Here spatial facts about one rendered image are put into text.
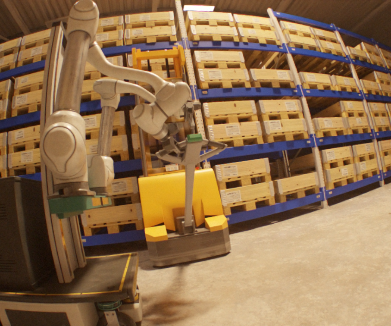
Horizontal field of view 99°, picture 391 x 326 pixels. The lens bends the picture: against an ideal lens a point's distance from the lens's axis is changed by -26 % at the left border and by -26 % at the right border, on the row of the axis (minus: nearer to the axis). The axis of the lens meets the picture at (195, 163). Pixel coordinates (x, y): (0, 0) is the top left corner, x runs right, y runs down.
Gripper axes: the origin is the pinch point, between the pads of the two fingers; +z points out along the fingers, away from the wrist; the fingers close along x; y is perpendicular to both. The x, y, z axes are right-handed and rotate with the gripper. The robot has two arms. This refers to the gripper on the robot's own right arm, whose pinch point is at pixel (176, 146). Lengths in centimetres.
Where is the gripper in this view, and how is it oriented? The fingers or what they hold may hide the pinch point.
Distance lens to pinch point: 128.8
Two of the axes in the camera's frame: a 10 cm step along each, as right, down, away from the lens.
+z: 3.8, 3.8, 8.4
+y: -9.0, 3.6, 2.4
